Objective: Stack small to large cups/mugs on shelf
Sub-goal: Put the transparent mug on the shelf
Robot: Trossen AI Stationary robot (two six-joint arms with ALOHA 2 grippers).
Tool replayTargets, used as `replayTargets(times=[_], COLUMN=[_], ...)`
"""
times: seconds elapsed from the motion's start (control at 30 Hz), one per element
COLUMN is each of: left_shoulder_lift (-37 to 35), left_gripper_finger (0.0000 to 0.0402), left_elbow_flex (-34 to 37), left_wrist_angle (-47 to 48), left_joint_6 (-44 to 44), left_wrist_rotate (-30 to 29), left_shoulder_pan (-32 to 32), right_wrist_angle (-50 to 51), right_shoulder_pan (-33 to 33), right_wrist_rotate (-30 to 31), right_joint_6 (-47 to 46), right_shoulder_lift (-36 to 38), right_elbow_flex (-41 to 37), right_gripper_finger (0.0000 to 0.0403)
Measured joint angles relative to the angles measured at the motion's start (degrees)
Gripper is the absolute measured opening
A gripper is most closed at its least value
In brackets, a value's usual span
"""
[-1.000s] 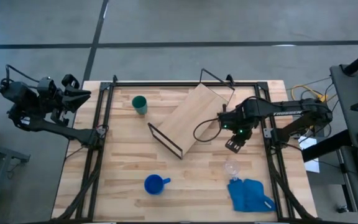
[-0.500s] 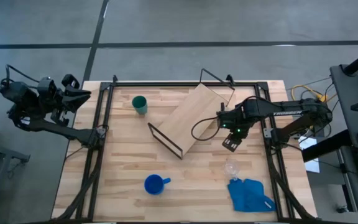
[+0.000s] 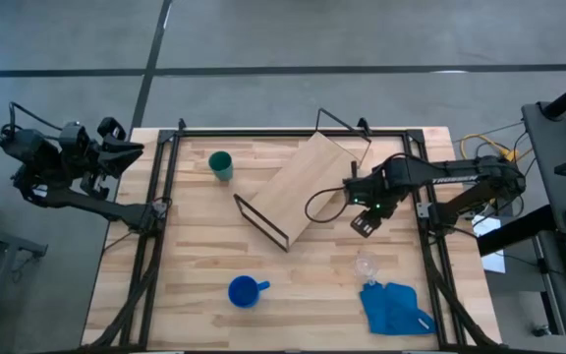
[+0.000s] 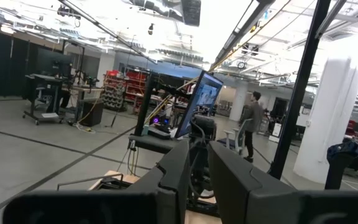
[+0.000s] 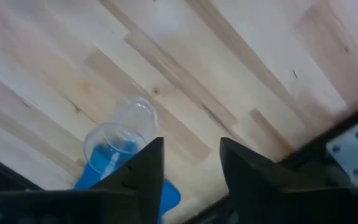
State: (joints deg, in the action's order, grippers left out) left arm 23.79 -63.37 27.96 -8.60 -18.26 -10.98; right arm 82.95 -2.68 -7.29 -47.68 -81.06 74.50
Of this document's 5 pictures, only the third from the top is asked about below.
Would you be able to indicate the green plastic cup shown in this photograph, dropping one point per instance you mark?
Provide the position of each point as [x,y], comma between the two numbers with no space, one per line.
[220,164]

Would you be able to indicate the dark grey desk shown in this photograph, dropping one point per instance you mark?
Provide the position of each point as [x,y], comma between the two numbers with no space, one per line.
[543,162]

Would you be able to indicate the wooden shelf with black frame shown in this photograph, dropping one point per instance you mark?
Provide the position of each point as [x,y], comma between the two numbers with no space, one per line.
[302,187]

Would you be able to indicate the white paper sheet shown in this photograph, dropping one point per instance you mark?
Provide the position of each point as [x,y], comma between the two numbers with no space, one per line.
[494,258]

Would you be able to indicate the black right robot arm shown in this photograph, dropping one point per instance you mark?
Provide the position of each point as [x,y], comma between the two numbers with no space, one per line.
[450,177]

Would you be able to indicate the black table frame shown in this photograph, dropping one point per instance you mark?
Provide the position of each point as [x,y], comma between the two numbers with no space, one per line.
[165,172]

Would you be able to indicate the clear glass cup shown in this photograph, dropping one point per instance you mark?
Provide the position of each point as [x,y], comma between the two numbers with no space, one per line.
[365,268]

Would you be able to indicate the blue cloth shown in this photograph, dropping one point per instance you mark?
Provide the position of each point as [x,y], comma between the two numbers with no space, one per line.
[393,310]

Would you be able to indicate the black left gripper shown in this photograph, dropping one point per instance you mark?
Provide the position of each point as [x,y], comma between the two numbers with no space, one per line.
[86,147]

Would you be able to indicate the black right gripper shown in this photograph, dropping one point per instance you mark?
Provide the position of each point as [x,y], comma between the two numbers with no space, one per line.
[365,223]

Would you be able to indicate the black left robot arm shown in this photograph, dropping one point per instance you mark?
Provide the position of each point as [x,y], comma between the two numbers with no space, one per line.
[42,153]

